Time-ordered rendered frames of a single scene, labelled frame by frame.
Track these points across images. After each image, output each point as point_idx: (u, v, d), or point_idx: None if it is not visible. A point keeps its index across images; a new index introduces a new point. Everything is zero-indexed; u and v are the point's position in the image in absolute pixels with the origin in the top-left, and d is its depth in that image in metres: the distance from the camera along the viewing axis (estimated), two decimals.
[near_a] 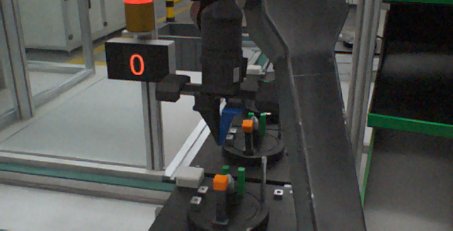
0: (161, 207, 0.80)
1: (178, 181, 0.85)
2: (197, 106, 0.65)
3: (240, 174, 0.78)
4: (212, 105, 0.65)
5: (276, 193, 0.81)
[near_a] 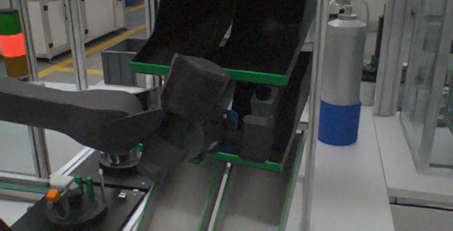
0: (32, 206, 1.08)
1: (51, 187, 1.14)
2: None
3: (88, 182, 1.06)
4: None
5: (119, 195, 1.09)
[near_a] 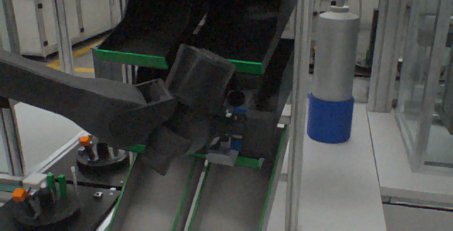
0: (2, 205, 1.02)
1: (23, 186, 1.07)
2: None
3: (59, 180, 1.00)
4: None
5: (95, 195, 1.03)
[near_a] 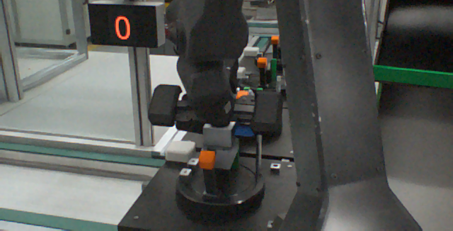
0: (148, 181, 0.74)
1: (167, 155, 0.80)
2: (180, 125, 0.64)
3: None
4: None
5: (272, 167, 0.76)
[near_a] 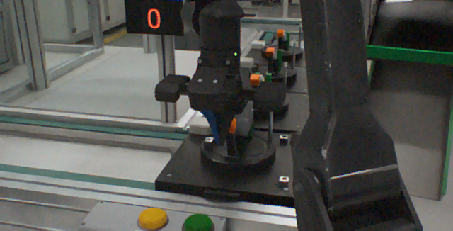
0: (176, 149, 0.87)
1: (190, 129, 0.93)
2: None
3: None
4: None
5: (282, 137, 0.89)
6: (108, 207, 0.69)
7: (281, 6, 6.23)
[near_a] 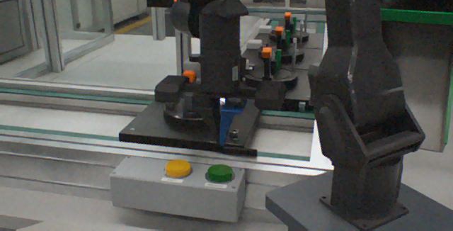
0: None
1: None
2: (197, 106, 0.65)
3: None
4: (211, 105, 0.65)
5: None
6: (136, 161, 0.75)
7: (282, 3, 6.28)
